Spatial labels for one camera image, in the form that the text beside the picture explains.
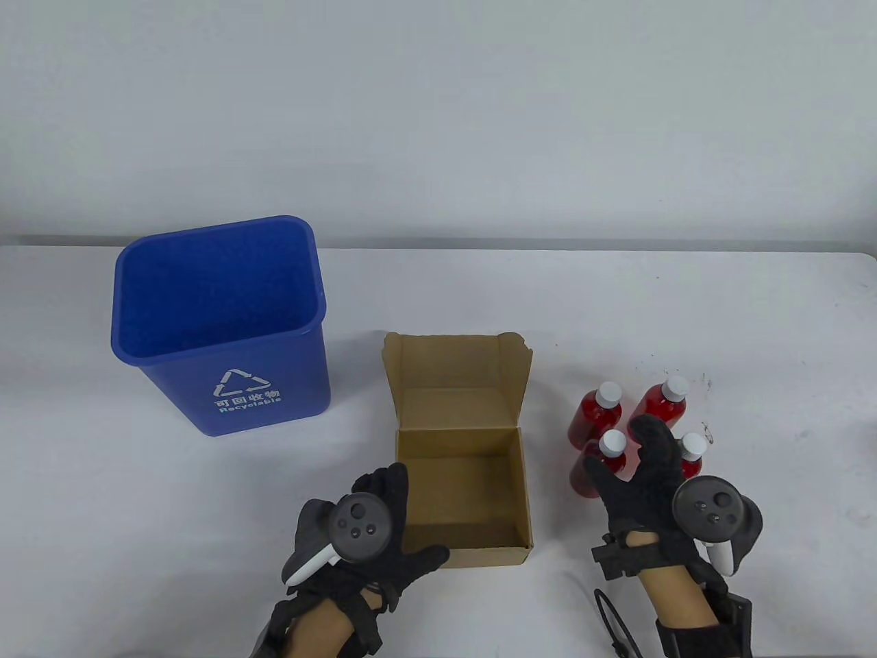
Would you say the black left wrist box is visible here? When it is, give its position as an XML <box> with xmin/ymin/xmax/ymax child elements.
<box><xmin>252</xmin><ymin>613</ymin><xmax>285</xmax><ymax>658</ymax></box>

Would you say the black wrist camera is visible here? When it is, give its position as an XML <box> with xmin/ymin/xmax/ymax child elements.
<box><xmin>346</xmin><ymin>596</ymin><xmax>384</xmax><ymax>655</ymax></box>
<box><xmin>591</xmin><ymin>535</ymin><xmax>648</xmax><ymax>582</ymax></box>

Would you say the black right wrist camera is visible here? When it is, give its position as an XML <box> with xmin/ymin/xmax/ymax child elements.
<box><xmin>591</xmin><ymin>535</ymin><xmax>648</xmax><ymax>582</ymax></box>

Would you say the red liquid bottle white cap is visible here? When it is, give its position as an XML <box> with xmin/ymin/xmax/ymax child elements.
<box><xmin>627</xmin><ymin>376</ymin><xmax>688</xmax><ymax>446</ymax></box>
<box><xmin>675</xmin><ymin>432</ymin><xmax>708</xmax><ymax>480</ymax></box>
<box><xmin>569</xmin><ymin>430</ymin><xmax>628</xmax><ymax>499</ymax></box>
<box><xmin>567</xmin><ymin>382</ymin><xmax>623</xmax><ymax>452</ymax></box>

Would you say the person's right hand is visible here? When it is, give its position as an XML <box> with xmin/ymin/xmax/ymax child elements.
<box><xmin>582</xmin><ymin>413</ymin><xmax>763</xmax><ymax>597</ymax></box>

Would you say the grey hand controller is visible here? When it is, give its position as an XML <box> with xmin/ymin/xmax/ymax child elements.
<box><xmin>671</xmin><ymin>475</ymin><xmax>763</xmax><ymax>575</ymax></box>
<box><xmin>282</xmin><ymin>493</ymin><xmax>393</xmax><ymax>587</ymax></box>

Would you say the black right wrist strap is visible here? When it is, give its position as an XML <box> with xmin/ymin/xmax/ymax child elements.
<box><xmin>656</xmin><ymin>617</ymin><xmax>744</xmax><ymax>658</ymax></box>

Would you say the thin black cable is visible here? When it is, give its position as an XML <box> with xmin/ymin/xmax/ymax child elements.
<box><xmin>593</xmin><ymin>589</ymin><xmax>645</xmax><ymax>658</ymax></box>

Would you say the blue plastic recycling bin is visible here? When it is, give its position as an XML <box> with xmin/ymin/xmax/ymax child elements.
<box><xmin>111</xmin><ymin>215</ymin><xmax>332</xmax><ymax>437</ymax></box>

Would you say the brown cardboard box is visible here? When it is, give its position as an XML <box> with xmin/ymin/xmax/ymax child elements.
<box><xmin>382</xmin><ymin>331</ymin><xmax>534</xmax><ymax>568</ymax></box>

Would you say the person's right forearm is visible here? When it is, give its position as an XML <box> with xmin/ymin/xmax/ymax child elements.
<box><xmin>630</xmin><ymin>531</ymin><xmax>720</xmax><ymax>658</ymax></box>

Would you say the grey right hand controller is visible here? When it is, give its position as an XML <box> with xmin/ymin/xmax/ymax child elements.
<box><xmin>671</xmin><ymin>475</ymin><xmax>763</xmax><ymax>575</ymax></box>

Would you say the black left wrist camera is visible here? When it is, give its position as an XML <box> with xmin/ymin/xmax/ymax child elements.
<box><xmin>346</xmin><ymin>596</ymin><xmax>384</xmax><ymax>655</ymax></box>

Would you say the person's left hand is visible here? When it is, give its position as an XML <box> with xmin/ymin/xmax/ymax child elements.
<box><xmin>281</xmin><ymin>463</ymin><xmax>451</xmax><ymax>614</ymax></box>

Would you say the grey left hand controller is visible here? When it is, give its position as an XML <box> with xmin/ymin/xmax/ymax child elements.
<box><xmin>282</xmin><ymin>493</ymin><xmax>393</xmax><ymax>587</ymax></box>

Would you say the person's left forearm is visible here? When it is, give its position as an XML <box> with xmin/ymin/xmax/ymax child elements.
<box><xmin>284</xmin><ymin>593</ymin><xmax>357</xmax><ymax>658</ymax></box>

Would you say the black right wrist box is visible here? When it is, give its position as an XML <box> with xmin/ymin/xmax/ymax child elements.
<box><xmin>716</xmin><ymin>593</ymin><xmax>753</xmax><ymax>658</ymax></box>

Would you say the black wrist box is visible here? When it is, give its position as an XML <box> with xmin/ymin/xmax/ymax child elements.
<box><xmin>252</xmin><ymin>613</ymin><xmax>285</xmax><ymax>658</ymax></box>
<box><xmin>716</xmin><ymin>593</ymin><xmax>753</xmax><ymax>658</ymax></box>

